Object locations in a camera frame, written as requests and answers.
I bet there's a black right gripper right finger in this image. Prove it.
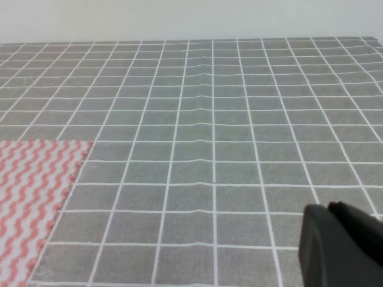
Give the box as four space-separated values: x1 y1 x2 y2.
327 201 382 266

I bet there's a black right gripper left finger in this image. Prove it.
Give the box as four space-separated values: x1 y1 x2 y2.
299 204 382 286

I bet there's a pink wavy striped towel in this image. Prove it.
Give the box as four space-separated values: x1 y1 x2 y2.
1 139 92 286

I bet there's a grey checked tablecloth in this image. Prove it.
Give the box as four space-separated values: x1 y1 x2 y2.
1 37 382 286

